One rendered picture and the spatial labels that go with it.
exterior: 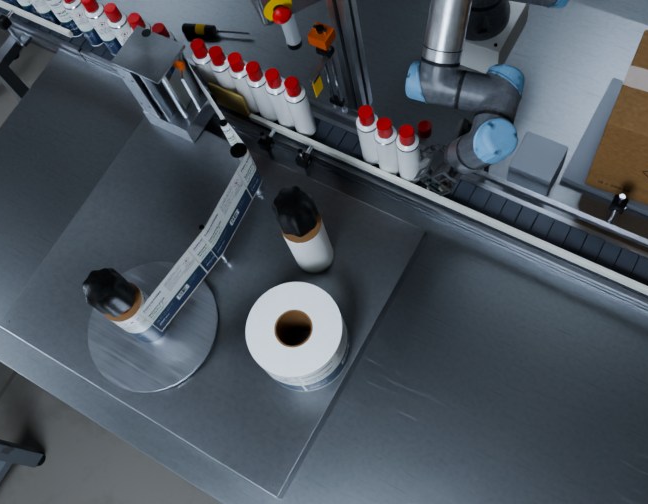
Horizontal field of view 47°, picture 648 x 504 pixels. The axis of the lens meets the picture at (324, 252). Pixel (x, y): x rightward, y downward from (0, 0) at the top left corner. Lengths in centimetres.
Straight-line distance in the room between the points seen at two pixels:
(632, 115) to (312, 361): 80
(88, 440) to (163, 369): 107
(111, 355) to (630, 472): 114
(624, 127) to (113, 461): 192
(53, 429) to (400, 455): 150
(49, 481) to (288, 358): 145
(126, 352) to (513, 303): 88
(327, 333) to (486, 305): 40
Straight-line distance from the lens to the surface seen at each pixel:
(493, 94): 148
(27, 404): 290
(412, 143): 164
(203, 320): 174
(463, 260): 176
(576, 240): 175
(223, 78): 186
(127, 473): 270
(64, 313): 189
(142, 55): 180
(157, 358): 175
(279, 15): 150
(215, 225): 166
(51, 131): 220
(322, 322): 153
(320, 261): 166
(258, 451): 165
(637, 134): 161
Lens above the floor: 248
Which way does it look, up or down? 67 degrees down
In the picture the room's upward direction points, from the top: 22 degrees counter-clockwise
